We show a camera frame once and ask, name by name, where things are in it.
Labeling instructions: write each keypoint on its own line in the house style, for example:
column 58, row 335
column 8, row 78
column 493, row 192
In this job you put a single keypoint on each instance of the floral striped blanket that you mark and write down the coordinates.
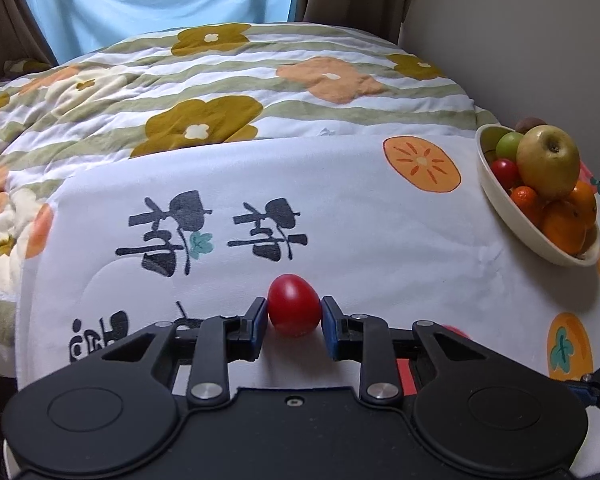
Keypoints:
column 180, row 85

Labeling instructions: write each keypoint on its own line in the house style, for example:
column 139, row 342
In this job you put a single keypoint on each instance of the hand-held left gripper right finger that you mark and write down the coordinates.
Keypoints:
column 332, row 330

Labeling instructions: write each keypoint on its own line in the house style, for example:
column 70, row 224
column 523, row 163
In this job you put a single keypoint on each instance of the cream oval bowl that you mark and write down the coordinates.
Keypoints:
column 510, row 225

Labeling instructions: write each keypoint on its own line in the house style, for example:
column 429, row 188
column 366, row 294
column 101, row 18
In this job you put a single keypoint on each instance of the brown kiwi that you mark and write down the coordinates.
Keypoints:
column 527, row 124

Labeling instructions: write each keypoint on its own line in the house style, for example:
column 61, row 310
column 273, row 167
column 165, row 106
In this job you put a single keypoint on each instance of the yellow-green apple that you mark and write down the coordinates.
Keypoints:
column 550, row 160

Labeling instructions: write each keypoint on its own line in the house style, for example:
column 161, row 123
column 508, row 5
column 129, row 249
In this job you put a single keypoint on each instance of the small mandarin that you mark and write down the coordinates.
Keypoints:
column 525, row 200

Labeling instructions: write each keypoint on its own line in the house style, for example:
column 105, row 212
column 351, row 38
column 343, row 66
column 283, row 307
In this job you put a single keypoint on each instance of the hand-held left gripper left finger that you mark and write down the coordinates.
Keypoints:
column 256, row 330

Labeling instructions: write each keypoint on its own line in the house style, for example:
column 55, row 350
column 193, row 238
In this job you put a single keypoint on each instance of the medium orange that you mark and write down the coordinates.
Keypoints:
column 584, row 202

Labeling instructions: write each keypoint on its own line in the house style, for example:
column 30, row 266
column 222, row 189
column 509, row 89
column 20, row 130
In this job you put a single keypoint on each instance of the green plum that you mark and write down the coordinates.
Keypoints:
column 508, row 146

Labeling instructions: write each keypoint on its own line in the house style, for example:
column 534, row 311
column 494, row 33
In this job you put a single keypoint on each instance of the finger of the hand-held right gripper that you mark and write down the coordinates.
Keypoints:
column 597, row 385

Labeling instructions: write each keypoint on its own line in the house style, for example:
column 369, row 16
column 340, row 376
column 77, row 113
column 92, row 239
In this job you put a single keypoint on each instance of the red cherry tomato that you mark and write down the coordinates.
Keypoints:
column 295, row 307
column 505, row 172

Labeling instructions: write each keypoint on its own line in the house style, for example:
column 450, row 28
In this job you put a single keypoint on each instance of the white printed cloth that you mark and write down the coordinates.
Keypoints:
column 380, row 240

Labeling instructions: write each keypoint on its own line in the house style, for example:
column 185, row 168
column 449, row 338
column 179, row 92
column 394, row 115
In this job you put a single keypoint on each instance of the large orange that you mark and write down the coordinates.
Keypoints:
column 562, row 227

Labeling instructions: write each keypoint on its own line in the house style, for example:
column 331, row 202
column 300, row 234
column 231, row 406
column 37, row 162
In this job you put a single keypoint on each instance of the light blue curtain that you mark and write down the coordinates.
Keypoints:
column 170, row 0

